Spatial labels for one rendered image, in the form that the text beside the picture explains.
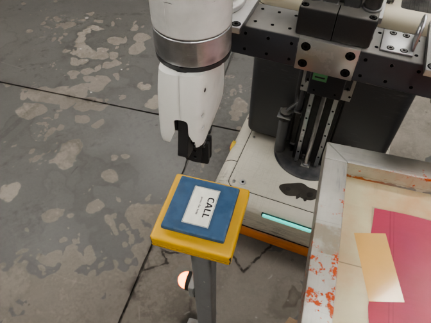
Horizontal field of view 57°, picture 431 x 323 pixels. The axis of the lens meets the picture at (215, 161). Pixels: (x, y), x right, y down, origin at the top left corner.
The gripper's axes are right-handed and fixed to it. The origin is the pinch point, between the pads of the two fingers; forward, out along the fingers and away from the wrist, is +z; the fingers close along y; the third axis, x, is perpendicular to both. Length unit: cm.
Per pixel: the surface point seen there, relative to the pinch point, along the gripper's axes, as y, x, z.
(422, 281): 2.4, 33.3, 15.4
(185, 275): -0.2, -4.6, 44.1
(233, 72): -154, -30, 111
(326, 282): 8.0, 19.7, 11.9
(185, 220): 3.1, -1.7, 13.9
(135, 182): -63, -54, 111
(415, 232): -5.4, 32.6, 15.4
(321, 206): -3.8, 17.7, 11.9
